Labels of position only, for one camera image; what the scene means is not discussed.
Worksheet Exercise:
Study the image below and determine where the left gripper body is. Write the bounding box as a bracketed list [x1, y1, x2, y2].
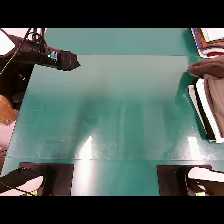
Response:
[55, 49, 81, 72]

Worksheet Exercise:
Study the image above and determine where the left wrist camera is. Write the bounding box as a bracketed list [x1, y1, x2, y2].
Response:
[29, 27, 48, 51]

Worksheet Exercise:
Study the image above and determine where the heap of clothes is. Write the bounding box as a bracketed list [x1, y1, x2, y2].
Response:
[190, 27, 224, 61]

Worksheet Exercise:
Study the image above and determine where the black garment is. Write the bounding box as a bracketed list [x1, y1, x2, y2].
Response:
[191, 79, 218, 142]

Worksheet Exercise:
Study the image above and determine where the brown T-shirt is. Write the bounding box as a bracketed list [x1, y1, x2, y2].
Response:
[187, 55, 224, 80]

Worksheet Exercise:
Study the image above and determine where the grey garment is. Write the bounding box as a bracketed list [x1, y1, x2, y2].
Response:
[202, 73, 224, 135]

